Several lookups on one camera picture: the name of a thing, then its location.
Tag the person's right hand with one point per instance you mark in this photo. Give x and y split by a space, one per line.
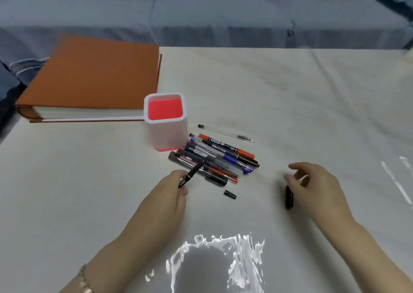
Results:
322 192

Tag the person's left hand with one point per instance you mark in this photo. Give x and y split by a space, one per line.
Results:
155 212

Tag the wide black pen cap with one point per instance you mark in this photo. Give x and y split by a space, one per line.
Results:
289 197

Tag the thin black ballpoint pen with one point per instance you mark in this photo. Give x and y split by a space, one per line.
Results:
193 171

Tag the black whiteboard marker pen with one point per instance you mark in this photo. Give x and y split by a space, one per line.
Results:
175 157

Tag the silver grey barrel pen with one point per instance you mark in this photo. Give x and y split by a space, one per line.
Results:
198 151

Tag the dark barrel gel pen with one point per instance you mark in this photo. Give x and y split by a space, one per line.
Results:
213 164

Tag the short black pen cap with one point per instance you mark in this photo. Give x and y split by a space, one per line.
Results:
230 194

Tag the red black marker pen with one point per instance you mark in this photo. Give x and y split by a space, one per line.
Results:
246 154

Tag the blue grip clear pen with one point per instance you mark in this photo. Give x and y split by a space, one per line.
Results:
230 158

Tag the red white pen holder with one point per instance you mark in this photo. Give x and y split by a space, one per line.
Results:
164 109

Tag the clear barrel gel pen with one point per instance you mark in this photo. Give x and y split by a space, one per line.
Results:
226 133

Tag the person's right forearm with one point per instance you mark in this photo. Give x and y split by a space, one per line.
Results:
377 257

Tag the white table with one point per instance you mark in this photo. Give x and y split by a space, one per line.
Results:
290 92

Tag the orange cover binder album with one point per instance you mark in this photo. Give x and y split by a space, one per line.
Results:
93 73

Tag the blue grey sofa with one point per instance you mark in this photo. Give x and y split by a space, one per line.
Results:
209 15

